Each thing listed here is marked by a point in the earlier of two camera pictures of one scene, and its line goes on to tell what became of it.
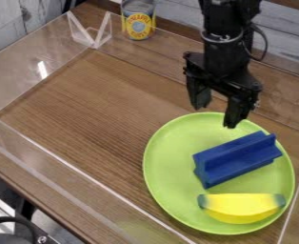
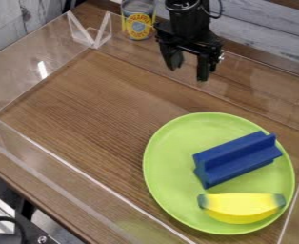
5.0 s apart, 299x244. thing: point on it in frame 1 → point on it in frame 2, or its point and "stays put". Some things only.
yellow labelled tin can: (139, 17) stays put
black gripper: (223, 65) → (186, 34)
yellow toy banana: (238, 208) stays put
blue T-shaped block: (235, 158) stays put
